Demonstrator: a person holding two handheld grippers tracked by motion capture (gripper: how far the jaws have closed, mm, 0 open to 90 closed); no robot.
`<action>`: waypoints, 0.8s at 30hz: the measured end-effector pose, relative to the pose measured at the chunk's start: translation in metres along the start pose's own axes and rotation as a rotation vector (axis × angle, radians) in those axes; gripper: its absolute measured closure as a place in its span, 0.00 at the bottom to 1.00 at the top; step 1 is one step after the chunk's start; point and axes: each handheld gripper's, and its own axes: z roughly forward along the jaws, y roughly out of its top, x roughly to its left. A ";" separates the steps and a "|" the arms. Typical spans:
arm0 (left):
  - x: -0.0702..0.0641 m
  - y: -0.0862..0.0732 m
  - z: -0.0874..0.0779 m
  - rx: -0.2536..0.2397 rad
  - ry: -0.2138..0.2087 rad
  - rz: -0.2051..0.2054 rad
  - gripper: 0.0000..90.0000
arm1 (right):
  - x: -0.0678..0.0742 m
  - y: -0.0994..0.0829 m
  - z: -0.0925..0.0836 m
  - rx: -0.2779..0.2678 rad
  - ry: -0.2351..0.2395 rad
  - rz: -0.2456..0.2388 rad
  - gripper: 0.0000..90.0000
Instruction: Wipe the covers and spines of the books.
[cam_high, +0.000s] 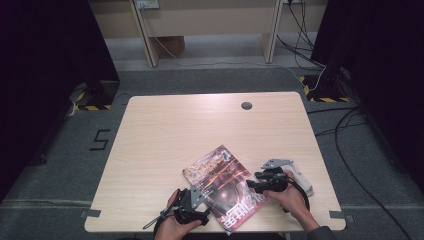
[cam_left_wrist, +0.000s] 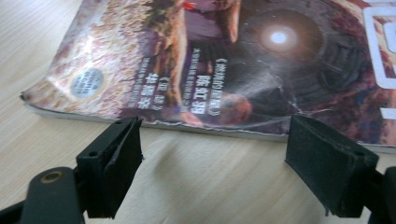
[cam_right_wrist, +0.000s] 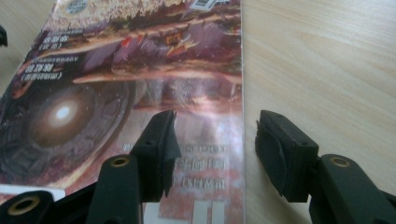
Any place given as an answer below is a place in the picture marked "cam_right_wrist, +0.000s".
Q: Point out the red illustrated magazine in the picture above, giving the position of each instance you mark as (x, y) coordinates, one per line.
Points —
(124, 77)

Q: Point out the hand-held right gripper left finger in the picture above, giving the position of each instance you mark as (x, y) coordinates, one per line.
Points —
(155, 155)

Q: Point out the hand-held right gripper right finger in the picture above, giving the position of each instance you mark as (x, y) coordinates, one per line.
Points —
(286, 155)

